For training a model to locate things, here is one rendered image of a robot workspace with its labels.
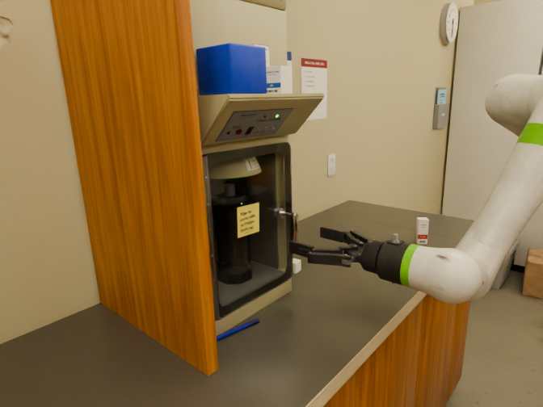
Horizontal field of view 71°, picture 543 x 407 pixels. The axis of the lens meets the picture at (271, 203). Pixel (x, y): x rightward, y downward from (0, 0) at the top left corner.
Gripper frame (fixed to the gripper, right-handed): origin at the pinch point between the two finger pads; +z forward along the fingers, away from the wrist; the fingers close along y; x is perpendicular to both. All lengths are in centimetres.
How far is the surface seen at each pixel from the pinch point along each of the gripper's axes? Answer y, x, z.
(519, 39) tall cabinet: -284, -76, 7
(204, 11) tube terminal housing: 21, -53, 11
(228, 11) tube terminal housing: 15, -54, 11
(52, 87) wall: 36, -40, 54
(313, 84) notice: -78, -43, 54
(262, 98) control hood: 17.3, -35.6, -0.8
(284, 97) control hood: 10.2, -35.7, -0.8
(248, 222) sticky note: 12.7, -6.2, 9.4
